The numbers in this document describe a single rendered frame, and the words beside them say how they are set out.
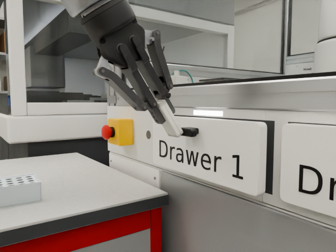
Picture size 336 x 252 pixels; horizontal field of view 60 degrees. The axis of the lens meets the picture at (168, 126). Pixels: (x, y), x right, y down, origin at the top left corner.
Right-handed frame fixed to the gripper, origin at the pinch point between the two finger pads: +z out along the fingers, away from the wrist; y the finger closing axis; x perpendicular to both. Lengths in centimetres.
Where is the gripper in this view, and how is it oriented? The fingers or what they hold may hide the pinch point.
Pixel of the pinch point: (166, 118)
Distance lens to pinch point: 50.0
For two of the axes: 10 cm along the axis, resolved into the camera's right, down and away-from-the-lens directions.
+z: 4.7, 7.9, 4.0
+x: -5.8, -0.7, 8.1
